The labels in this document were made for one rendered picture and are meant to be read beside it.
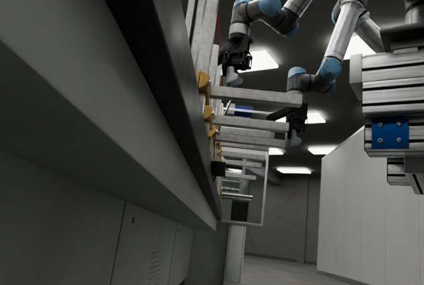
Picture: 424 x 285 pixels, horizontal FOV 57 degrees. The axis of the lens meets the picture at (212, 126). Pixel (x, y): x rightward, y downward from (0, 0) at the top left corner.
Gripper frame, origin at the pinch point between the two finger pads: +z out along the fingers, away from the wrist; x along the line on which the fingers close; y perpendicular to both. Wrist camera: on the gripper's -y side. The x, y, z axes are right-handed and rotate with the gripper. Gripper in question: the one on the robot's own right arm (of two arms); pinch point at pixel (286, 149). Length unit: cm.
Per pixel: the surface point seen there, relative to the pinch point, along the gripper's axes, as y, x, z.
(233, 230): -16, 225, 27
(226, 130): -25.7, 23.6, -11.9
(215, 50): -31, -31, -25
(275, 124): -7.7, -26.4, -1.5
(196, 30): -31, -82, -3
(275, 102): -10, -51, 0
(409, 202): 217, 386, -44
